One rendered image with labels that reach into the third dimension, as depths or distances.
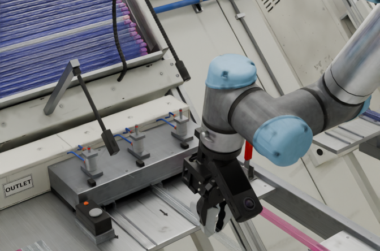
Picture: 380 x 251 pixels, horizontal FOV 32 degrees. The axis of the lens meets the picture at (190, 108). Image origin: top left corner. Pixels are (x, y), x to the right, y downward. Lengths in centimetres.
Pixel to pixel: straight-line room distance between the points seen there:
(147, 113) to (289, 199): 38
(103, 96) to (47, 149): 20
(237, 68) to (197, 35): 257
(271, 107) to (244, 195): 19
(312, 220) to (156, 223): 30
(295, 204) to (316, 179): 224
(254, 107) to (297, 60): 141
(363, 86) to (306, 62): 138
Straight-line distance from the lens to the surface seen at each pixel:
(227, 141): 106
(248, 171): 139
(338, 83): 98
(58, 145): 141
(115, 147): 121
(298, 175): 351
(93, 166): 132
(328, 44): 224
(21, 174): 136
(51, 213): 134
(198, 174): 113
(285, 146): 94
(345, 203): 363
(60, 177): 133
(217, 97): 101
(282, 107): 97
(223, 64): 101
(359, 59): 94
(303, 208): 132
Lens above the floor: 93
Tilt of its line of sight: 11 degrees up
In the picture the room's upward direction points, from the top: 27 degrees counter-clockwise
